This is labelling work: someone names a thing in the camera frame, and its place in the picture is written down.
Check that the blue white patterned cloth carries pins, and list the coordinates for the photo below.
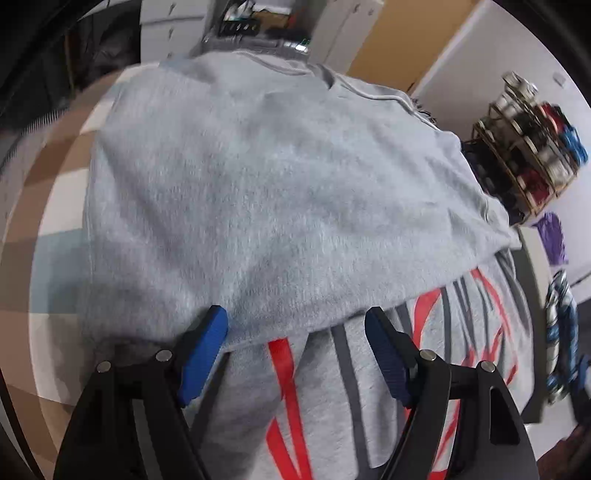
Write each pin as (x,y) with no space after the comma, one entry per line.
(561,323)

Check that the grey sweatshirt with red print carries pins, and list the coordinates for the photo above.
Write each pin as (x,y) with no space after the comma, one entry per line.
(277,184)

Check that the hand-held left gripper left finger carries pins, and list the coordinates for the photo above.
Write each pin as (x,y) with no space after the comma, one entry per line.
(203,355)

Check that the wooden door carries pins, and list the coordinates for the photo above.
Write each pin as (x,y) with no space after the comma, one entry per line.
(406,41)

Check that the checkered bed sheet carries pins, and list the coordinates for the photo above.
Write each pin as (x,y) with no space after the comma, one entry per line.
(60,194)

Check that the black power strip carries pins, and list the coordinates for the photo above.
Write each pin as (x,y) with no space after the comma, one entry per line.
(238,28)

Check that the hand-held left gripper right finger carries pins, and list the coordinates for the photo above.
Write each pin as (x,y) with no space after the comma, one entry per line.
(388,360)

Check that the wooden rack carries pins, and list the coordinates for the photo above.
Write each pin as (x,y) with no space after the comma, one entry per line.
(531,152)

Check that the white drawer cabinet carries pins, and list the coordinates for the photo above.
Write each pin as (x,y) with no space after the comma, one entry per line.
(175,32)

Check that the purple cloth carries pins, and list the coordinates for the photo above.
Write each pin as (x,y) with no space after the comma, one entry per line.
(553,237)

